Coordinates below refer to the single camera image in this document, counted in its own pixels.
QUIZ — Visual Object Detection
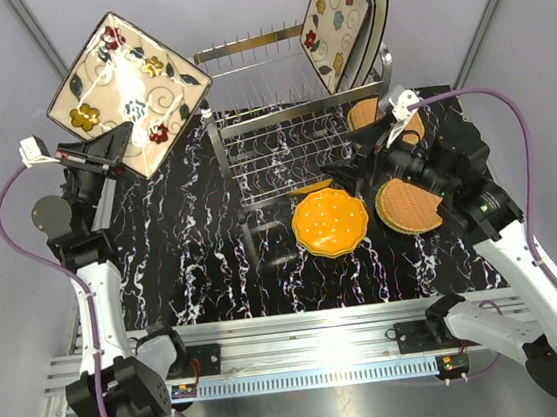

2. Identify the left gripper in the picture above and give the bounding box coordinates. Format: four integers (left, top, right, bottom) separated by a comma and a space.
50, 121, 143, 234

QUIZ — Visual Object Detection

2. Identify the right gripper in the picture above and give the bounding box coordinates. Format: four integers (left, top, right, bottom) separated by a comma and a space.
316, 107, 458, 212

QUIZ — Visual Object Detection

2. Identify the orange rounded-square wicker plate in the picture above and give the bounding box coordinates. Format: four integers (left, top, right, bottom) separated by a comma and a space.
347, 98, 426, 146

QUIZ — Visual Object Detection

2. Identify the cream floral square plate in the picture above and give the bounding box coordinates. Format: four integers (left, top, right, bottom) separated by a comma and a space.
47, 11, 212, 178

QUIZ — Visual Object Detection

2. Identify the round brown wicker plate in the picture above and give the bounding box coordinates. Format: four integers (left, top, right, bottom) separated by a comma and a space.
378, 172, 446, 237

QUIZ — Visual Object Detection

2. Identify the orange ceramic plate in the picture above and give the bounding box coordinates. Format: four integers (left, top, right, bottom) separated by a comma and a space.
291, 188, 369, 245

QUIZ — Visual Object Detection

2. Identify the black rimmed square plate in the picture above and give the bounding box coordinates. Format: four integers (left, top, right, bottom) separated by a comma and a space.
360, 0, 389, 85

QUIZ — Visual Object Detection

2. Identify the white black-rimmed square plate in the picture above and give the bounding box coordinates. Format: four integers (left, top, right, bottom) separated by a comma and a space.
343, 0, 377, 90

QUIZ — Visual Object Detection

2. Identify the green ceramic plate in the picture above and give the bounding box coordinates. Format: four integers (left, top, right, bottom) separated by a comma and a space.
301, 237, 362, 259

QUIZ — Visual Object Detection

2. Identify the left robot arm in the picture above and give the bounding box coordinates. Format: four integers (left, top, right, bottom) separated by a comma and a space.
19, 121, 190, 417

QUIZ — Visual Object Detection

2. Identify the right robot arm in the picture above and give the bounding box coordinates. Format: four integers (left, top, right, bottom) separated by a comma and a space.
321, 122, 557, 398

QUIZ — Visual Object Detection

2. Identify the stainless steel dish rack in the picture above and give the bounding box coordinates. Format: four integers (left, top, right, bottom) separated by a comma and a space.
181, 12, 410, 229

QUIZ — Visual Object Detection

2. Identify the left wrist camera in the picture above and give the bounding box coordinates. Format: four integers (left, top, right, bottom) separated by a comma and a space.
19, 136, 60, 169

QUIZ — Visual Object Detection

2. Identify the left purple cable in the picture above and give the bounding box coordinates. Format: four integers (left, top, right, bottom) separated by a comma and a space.
0, 149, 190, 417

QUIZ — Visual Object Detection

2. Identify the purple cable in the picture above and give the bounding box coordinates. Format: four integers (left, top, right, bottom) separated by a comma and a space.
0, 149, 190, 417
406, 77, 557, 417

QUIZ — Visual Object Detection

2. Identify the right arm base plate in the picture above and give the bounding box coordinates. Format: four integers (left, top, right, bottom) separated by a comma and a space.
393, 320, 441, 354

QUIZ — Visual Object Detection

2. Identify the aluminium mounting rail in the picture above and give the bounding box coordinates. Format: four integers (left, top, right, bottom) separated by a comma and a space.
39, 280, 557, 397

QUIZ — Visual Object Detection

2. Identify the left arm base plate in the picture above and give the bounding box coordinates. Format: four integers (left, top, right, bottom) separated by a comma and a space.
172, 343, 222, 379

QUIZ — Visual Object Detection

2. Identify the slotted cable duct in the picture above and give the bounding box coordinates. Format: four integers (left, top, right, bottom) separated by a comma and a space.
169, 356, 439, 405

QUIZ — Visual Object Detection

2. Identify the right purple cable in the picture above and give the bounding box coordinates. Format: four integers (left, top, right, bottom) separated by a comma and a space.
406, 77, 557, 417

